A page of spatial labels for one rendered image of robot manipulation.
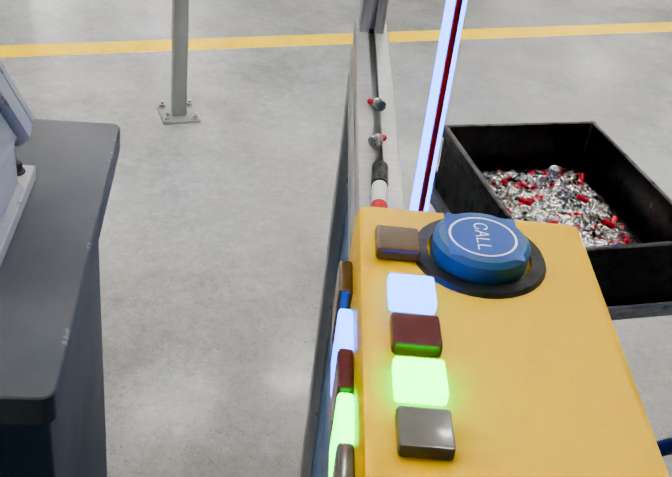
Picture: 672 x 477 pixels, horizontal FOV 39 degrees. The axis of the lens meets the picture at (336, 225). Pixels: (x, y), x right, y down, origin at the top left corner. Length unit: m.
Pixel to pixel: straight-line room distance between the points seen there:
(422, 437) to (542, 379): 0.06
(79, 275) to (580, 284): 0.32
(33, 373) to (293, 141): 2.21
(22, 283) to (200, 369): 1.33
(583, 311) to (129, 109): 2.51
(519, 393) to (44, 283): 0.34
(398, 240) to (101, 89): 2.59
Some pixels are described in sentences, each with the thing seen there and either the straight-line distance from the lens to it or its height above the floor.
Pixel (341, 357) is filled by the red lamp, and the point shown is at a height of 1.06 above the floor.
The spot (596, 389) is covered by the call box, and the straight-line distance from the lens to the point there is 0.35.
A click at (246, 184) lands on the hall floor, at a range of 2.49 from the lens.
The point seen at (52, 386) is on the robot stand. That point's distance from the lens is 0.53.
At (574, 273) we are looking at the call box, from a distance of 0.40.
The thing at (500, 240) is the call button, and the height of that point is 1.08.
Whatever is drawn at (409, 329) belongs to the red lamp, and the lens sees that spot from 0.34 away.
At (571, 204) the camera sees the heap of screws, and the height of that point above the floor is 0.84.
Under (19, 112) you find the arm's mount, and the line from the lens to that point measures 0.64.
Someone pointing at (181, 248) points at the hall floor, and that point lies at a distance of 2.24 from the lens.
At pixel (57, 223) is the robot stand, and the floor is 0.93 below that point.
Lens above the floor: 1.29
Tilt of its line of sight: 33 degrees down
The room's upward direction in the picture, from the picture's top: 7 degrees clockwise
